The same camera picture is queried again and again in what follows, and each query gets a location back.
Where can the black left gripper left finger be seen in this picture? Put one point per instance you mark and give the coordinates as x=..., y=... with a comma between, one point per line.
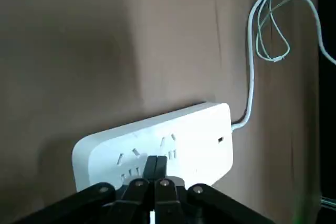
x=105, y=203

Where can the white power strip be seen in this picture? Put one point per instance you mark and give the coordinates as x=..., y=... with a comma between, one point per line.
x=199, y=140

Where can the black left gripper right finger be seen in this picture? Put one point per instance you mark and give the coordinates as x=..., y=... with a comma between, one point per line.
x=204, y=205

